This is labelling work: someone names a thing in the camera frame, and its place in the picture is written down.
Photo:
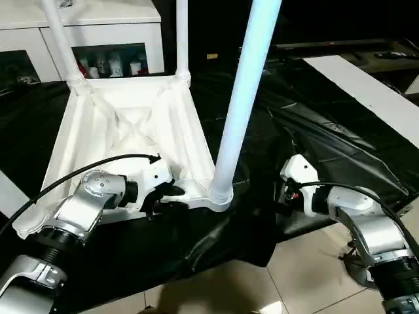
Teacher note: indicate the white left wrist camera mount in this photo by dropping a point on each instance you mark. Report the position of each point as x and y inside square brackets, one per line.
[154, 176]

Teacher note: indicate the small white cup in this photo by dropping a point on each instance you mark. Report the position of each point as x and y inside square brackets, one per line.
[94, 72]

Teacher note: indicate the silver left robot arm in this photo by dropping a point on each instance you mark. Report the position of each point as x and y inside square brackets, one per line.
[78, 209]

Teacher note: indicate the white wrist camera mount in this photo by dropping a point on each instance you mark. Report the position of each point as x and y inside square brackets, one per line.
[154, 176]
[301, 167]

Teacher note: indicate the black remote control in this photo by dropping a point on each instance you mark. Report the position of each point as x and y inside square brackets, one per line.
[393, 54]

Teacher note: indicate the white mug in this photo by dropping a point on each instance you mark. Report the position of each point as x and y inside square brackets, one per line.
[134, 67]

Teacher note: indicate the small tan label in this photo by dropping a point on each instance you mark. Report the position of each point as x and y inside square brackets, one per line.
[212, 56]

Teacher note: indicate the white printed carton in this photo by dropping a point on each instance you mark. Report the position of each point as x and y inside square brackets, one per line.
[114, 65]

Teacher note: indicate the white plastic table top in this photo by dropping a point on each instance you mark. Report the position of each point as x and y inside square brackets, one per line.
[131, 140]

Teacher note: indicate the white cabinet with glass doors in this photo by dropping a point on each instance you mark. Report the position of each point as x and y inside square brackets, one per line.
[98, 32]

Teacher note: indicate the tall black cabinet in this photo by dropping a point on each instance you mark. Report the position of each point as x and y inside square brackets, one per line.
[209, 29]

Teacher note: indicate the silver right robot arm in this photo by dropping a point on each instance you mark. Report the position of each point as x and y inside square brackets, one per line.
[376, 229]

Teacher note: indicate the black horizontal bar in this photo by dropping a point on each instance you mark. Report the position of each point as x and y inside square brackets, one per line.
[311, 44]

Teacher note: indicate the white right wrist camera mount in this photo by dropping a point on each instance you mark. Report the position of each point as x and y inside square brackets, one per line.
[301, 167]

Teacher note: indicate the patterned mug on cabinet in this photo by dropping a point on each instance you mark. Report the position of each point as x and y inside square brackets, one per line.
[65, 2]

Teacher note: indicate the white flat board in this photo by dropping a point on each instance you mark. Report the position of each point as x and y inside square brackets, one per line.
[360, 88]

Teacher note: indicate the black plastic mat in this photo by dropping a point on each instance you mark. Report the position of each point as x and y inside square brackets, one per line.
[327, 137]

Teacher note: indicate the black tripod stand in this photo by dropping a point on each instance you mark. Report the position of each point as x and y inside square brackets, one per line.
[355, 265]

